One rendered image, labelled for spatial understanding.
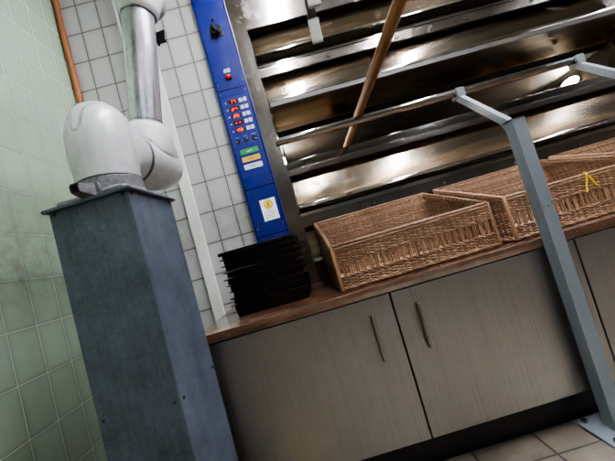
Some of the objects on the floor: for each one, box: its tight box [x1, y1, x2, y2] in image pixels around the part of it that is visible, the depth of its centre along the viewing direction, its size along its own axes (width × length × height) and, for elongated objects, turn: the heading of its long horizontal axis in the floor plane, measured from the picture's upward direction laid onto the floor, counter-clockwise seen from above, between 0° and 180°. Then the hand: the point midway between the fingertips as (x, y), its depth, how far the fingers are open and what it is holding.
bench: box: [205, 213, 615, 461], centre depth 121 cm, size 56×242×58 cm, turn 13°
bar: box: [275, 53, 615, 448], centre depth 101 cm, size 31×127×118 cm, turn 13°
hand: (316, 22), depth 79 cm, fingers open, 13 cm apart
